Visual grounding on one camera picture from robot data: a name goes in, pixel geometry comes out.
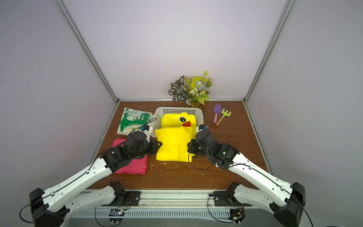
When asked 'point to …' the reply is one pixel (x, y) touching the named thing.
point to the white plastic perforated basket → (159, 111)
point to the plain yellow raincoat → (174, 147)
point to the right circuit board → (237, 215)
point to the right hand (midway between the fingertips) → (186, 142)
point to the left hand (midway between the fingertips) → (165, 144)
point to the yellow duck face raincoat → (181, 119)
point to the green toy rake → (224, 113)
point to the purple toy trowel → (217, 109)
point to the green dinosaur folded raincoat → (132, 120)
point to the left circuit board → (116, 215)
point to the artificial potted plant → (194, 91)
